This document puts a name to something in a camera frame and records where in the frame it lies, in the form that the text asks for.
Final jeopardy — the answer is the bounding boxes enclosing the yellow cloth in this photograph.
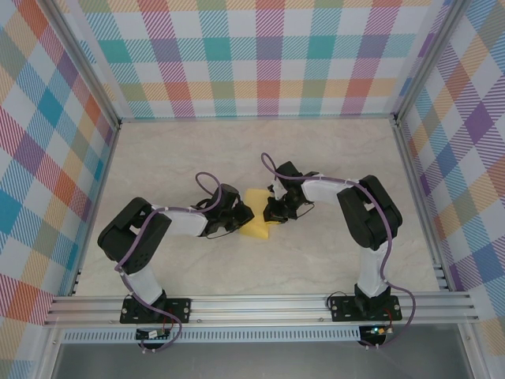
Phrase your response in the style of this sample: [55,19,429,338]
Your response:
[238,188,274,241]

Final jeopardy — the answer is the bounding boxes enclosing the grey metal panel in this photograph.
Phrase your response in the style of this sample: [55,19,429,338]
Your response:
[50,341,474,379]

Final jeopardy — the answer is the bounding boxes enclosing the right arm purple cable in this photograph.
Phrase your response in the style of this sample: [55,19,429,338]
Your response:
[260,152,416,351]

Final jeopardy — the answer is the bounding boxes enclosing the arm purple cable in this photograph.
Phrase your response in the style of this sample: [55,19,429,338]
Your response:
[260,152,416,351]
[114,171,224,354]

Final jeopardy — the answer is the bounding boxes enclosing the aluminium frame crossbar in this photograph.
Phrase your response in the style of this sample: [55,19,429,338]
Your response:
[118,113,398,124]

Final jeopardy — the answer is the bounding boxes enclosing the long aluminium base rail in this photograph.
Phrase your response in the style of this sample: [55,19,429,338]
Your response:
[43,291,481,327]

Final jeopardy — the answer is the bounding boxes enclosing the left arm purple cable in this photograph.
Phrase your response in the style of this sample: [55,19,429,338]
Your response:
[114,171,224,354]

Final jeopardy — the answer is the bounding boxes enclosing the slotted white cable duct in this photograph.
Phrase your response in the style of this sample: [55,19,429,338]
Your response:
[62,326,362,343]

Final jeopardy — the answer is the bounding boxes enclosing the aluminium table side rail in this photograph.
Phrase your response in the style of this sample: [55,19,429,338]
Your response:
[393,120,453,292]
[69,122,122,297]

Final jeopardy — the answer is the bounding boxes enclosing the aluminium frame post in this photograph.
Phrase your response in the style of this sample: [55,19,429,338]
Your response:
[393,0,470,126]
[43,0,122,129]

